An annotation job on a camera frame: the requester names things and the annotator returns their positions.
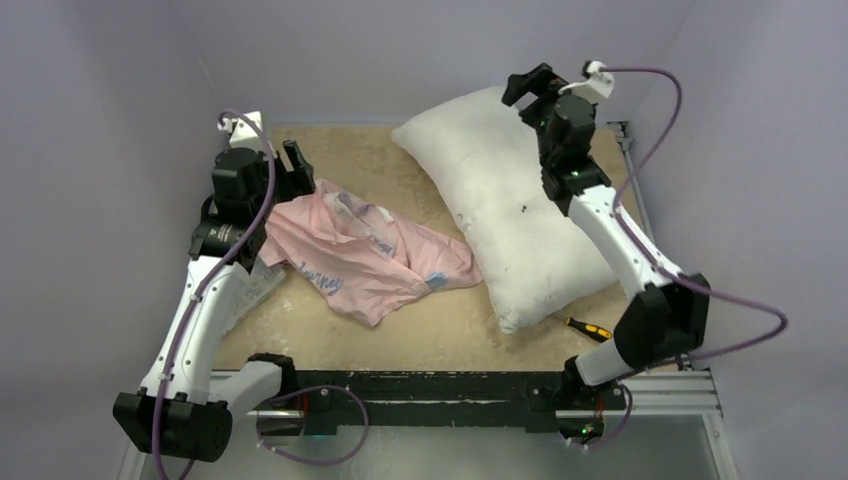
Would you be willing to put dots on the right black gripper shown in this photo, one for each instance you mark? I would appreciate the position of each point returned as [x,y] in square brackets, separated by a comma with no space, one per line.
[538,97]

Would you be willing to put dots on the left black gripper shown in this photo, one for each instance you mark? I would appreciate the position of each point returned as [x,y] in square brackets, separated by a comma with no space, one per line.
[296,182]

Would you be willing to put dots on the white pillow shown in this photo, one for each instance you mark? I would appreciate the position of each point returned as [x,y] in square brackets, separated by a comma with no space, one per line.
[484,163]

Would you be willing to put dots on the pink pillow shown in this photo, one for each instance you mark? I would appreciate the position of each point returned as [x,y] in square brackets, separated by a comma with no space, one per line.
[364,259]

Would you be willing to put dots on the clear plastic bag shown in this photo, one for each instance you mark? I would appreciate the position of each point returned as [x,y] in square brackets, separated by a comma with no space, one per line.
[261,282]

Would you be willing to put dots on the yellow black screwdriver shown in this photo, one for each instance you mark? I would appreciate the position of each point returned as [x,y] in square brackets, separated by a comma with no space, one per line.
[591,331]

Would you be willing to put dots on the black base bar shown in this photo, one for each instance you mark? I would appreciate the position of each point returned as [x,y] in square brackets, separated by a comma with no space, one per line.
[534,401]

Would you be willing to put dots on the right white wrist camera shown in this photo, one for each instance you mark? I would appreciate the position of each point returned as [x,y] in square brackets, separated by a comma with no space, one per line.
[597,85]

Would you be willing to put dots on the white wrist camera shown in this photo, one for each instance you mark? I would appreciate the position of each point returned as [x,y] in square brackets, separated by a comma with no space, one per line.
[597,85]
[240,134]

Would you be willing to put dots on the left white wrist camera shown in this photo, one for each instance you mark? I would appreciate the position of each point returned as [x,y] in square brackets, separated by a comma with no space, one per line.
[240,134]

